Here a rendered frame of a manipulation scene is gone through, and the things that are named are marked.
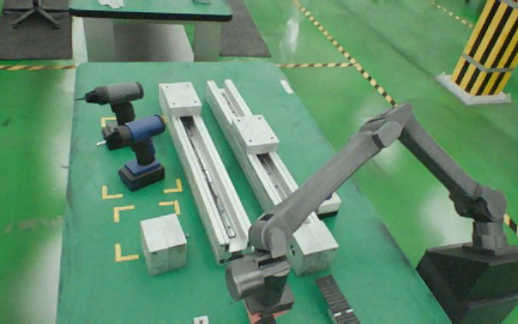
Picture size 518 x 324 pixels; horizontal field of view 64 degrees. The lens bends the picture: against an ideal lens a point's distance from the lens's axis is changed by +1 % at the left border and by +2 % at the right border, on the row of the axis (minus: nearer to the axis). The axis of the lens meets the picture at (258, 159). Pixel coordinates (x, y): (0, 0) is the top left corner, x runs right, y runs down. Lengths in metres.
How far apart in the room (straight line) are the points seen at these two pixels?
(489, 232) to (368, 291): 0.36
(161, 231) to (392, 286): 0.62
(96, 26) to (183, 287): 1.91
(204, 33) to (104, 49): 0.61
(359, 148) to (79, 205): 0.79
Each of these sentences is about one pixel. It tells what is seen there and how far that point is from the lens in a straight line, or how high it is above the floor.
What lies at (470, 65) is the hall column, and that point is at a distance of 4.26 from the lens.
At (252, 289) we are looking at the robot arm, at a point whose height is 1.00.
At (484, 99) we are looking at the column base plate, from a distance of 4.27.
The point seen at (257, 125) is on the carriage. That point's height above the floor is 0.90.
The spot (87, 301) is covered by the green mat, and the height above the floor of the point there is 0.78.
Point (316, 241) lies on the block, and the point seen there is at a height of 0.87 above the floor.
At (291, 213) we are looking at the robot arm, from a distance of 0.85.
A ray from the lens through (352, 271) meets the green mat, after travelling 1.19.
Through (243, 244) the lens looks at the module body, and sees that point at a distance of 1.11.
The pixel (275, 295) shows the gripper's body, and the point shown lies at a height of 0.94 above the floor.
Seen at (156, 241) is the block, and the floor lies 0.87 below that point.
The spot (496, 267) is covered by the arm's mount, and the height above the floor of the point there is 0.93.
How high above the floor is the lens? 1.68
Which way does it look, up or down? 39 degrees down
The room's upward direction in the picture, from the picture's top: 10 degrees clockwise
